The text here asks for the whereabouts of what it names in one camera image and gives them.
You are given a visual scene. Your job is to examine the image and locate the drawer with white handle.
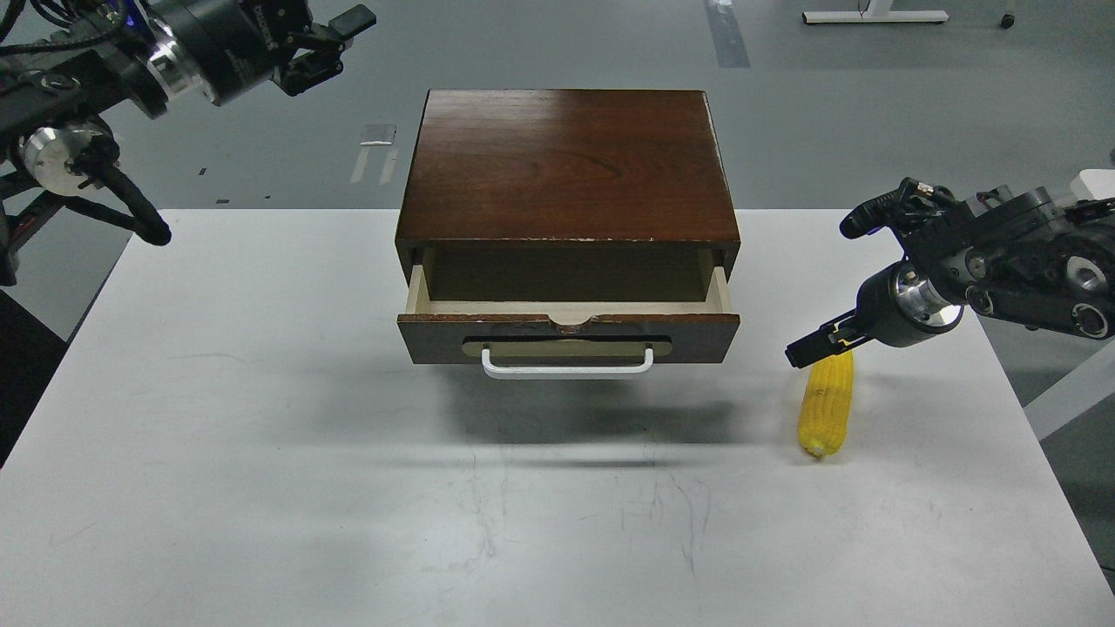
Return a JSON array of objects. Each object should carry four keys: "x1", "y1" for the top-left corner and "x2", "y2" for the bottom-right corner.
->
[{"x1": 397, "y1": 243, "x2": 740, "y2": 367}]

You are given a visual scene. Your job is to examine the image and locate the yellow corn cob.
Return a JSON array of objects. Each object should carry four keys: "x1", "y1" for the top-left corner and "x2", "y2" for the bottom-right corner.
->
[{"x1": 797, "y1": 353, "x2": 855, "y2": 459}]

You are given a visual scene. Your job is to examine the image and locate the dark wooden drawer cabinet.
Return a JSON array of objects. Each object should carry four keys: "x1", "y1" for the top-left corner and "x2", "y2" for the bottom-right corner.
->
[{"x1": 395, "y1": 89, "x2": 740, "y2": 274}]

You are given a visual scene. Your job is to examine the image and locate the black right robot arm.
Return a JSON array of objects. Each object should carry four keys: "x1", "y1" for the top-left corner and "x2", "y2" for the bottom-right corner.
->
[{"x1": 786, "y1": 179, "x2": 1114, "y2": 368}]

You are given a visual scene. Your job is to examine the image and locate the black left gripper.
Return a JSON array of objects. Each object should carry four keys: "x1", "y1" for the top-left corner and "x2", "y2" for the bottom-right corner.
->
[{"x1": 148, "y1": 1, "x2": 377, "y2": 106}]

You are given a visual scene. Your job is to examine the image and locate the white table leg base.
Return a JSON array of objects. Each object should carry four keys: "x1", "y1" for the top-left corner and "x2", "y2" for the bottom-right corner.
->
[{"x1": 801, "y1": 1, "x2": 950, "y2": 25}]

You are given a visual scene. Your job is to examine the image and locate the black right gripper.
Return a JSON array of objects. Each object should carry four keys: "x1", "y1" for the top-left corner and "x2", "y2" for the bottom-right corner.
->
[{"x1": 785, "y1": 261, "x2": 963, "y2": 369}]

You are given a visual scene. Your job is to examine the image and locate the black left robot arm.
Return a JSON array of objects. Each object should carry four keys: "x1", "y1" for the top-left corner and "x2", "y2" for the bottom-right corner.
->
[{"x1": 1, "y1": 1, "x2": 377, "y2": 287}]

